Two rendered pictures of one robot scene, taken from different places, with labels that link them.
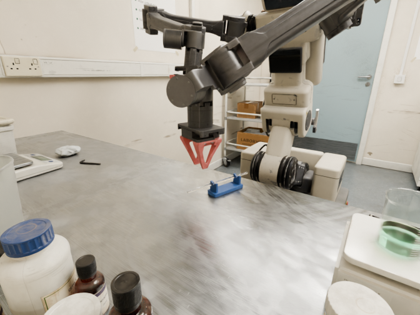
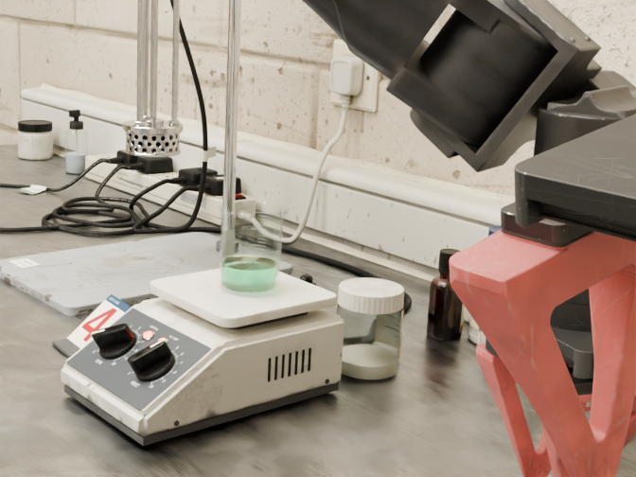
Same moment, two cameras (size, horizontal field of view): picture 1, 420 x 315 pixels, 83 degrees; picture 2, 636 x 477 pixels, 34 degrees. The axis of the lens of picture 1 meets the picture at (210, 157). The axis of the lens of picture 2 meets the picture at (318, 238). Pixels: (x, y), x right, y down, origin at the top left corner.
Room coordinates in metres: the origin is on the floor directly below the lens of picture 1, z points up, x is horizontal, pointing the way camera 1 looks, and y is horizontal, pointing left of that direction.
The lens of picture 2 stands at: (1.06, 0.01, 1.10)
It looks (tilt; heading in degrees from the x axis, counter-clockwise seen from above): 14 degrees down; 194
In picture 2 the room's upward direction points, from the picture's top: 3 degrees clockwise
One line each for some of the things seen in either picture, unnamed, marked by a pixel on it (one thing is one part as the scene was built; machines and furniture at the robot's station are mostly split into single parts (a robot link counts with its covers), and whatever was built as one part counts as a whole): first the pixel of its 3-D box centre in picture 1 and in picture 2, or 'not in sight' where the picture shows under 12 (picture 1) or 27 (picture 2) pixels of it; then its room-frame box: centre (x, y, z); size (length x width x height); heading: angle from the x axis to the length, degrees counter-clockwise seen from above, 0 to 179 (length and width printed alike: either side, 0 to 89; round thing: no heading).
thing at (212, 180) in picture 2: not in sight; (215, 185); (-0.32, -0.47, 0.80); 0.07 x 0.04 x 0.02; 145
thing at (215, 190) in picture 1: (225, 184); not in sight; (0.58, -0.04, 0.77); 0.10 x 0.03 x 0.04; 126
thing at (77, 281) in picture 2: not in sight; (143, 267); (-0.04, -0.46, 0.76); 0.30 x 0.20 x 0.01; 145
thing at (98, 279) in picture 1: (90, 287); not in sight; (0.23, 0.15, 0.79); 0.03 x 0.03 x 0.08
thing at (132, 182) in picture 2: not in sight; (163, 185); (-0.41, -0.59, 0.77); 0.40 x 0.06 x 0.04; 55
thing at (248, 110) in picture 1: (259, 116); not in sight; (2.69, -0.56, 0.59); 0.65 x 0.48 x 0.93; 55
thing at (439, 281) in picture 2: not in sight; (447, 293); (0.05, -0.09, 0.79); 0.04 x 0.04 x 0.09
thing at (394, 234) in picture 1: (403, 222); (254, 247); (0.25, -0.24, 0.87); 0.06 x 0.05 x 0.08; 97
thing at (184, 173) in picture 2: not in sight; (192, 178); (-0.35, -0.52, 0.80); 0.07 x 0.04 x 0.02; 145
